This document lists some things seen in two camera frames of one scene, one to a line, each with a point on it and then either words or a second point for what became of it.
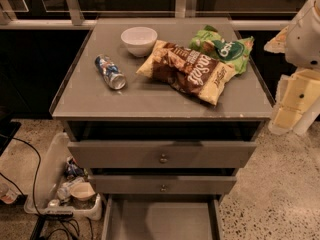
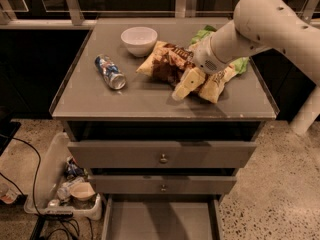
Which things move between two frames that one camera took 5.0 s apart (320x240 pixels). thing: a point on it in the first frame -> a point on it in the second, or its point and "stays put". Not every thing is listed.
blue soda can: (110, 72) stays put
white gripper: (305, 39) -> (204, 58)
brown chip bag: (182, 68) stays put
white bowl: (139, 41) stays put
